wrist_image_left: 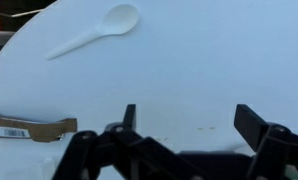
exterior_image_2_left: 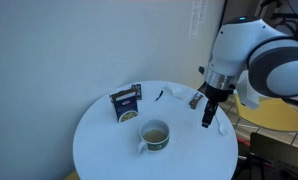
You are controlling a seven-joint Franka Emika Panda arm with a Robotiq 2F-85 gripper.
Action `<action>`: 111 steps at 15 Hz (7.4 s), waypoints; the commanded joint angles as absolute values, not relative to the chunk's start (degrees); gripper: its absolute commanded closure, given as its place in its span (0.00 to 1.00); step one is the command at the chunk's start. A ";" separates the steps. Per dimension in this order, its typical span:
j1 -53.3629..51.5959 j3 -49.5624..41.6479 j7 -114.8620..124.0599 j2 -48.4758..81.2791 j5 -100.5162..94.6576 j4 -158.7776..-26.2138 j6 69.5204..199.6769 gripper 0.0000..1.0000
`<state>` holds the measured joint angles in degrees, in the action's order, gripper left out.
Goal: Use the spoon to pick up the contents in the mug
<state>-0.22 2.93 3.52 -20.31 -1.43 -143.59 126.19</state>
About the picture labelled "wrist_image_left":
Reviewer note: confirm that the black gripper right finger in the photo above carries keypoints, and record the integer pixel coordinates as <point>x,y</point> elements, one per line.
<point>275,150</point>

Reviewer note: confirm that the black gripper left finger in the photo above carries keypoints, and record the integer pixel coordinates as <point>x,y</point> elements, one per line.
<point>89,156</point>

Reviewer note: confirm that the white plastic spoon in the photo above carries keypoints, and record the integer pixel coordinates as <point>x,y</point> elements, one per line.
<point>119,20</point>

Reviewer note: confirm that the torn brown cardboard piece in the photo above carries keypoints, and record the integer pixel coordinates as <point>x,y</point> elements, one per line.
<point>45,128</point>

